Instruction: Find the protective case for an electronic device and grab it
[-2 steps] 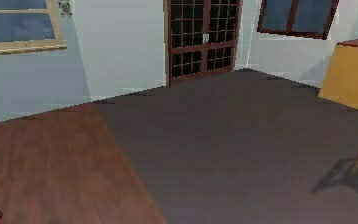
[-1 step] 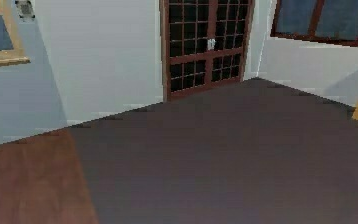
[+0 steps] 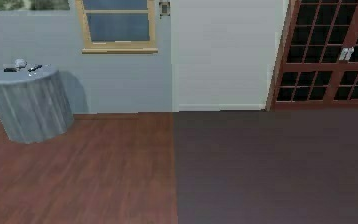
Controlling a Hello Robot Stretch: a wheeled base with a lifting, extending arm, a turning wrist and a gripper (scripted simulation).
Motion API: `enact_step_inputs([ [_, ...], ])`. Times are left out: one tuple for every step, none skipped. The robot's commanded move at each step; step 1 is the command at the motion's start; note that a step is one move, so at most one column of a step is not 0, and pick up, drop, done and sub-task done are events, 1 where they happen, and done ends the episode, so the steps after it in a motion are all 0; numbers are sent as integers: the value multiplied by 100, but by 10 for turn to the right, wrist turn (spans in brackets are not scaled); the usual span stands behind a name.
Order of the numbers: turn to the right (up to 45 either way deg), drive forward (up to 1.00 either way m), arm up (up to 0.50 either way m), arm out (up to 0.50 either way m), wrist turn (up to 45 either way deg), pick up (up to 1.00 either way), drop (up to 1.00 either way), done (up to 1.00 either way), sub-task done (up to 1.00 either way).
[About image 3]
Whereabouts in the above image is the framed landscape picture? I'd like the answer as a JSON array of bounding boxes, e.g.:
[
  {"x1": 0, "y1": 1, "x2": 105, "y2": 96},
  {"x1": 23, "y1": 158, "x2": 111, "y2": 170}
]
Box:
[{"x1": 0, "y1": 0, "x2": 71, "y2": 12}]

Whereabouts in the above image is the brown glazed lattice door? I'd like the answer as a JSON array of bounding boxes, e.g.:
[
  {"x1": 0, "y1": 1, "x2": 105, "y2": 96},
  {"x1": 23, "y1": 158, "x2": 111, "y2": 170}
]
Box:
[{"x1": 265, "y1": 0, "x2": 358, "y2": 112}]

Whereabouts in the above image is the grey round lump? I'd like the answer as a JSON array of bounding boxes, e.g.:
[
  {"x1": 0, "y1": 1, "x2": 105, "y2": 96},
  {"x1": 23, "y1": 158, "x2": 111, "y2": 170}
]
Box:
[{"x1": 14, "y1": 58, "x2": 28, "y2": 70}]

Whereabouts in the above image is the small wall switch plate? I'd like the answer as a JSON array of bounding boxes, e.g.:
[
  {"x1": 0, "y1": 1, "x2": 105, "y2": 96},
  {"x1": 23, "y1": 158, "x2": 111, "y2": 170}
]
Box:
[{"x1": 158, "y1": 1, "x2": 171, "y2": 18}]

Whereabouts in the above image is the grey round draped table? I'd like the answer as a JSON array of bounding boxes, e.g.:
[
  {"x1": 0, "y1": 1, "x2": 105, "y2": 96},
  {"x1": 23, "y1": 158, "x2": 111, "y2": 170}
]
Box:
[{"x1": 0, "y1": 64, "x2": 75, "y2": 145}]

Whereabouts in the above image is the wooden framed window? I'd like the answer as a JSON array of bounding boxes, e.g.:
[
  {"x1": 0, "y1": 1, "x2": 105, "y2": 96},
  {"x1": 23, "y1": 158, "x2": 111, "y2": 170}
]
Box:
[{"x1": 74, "y1": 0, "x2": 159, "y2": 55}]

